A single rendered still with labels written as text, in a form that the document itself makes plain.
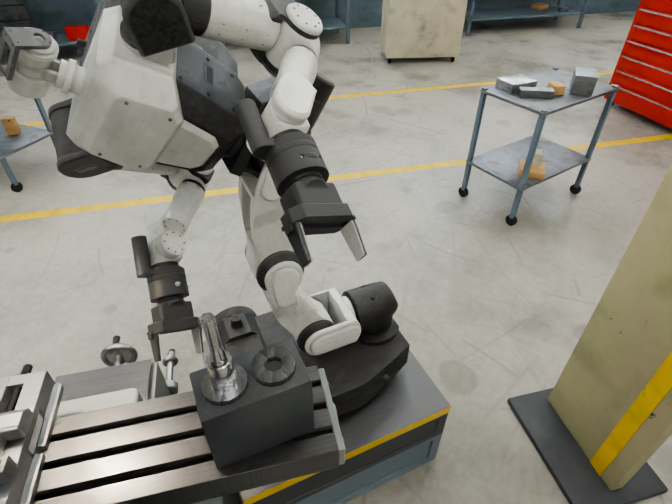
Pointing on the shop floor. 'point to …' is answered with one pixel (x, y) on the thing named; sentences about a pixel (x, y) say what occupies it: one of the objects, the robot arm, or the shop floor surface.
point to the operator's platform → (371, 442)
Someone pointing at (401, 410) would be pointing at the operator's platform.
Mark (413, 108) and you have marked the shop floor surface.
